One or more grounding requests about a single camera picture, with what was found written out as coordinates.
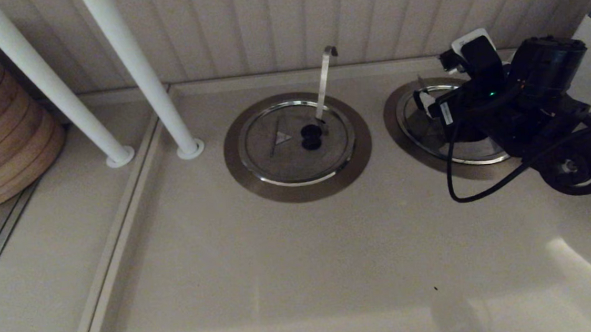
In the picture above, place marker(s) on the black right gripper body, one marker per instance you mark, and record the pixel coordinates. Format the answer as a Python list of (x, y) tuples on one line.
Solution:
[(546, 72)]

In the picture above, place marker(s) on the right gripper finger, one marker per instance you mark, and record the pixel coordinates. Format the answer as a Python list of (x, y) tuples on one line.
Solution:
[(447, 114), (432, 96)]

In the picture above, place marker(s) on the steel lid with black knob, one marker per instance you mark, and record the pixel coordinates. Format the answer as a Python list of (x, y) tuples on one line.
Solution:
[(274, 162), (430, 139)]

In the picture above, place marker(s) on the white support pole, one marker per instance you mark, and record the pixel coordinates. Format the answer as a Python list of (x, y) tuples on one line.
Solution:
[(133, 62), (43, 75)]

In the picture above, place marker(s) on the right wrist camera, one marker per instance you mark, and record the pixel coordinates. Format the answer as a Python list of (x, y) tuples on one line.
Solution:
[(482, 61)]

